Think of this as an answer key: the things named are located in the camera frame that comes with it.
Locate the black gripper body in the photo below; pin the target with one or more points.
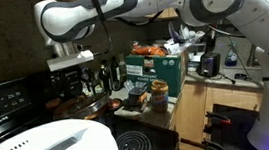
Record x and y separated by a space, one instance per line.
66 82

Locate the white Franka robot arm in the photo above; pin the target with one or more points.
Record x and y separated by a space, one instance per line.
263 21

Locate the small spice jar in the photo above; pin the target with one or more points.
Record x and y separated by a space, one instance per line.
98 89

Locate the slim dark glass bottle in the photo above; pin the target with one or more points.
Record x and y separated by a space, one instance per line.
104 76

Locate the dark box with clear flaps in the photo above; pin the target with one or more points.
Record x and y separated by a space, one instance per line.
136 95

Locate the black Frigidaire stove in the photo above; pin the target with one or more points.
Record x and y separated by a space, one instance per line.
6 103

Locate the peanut butter jar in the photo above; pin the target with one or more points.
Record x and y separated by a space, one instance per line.
160 97

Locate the orange plastic bag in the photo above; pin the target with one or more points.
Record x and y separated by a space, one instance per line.
147 50

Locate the green cardboard box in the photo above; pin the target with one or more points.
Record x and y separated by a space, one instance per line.
166 73

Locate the light wood lower cabinet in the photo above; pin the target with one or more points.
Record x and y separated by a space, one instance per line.
195 112

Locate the pile of white dishes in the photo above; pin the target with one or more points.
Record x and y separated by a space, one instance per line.
184 34

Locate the black coffee maker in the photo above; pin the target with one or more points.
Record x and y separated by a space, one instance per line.
209 64

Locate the orange black clamp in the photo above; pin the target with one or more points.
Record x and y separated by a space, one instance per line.
217 118
216 147

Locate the blue soap bottle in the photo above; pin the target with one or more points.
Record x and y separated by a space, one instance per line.
230 58

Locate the black base platform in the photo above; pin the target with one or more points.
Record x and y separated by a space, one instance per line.
240 121

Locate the metal sink faucet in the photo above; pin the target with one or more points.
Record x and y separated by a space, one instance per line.
252 59

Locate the black stereo camera on stand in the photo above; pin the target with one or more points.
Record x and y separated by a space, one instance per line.
209 42

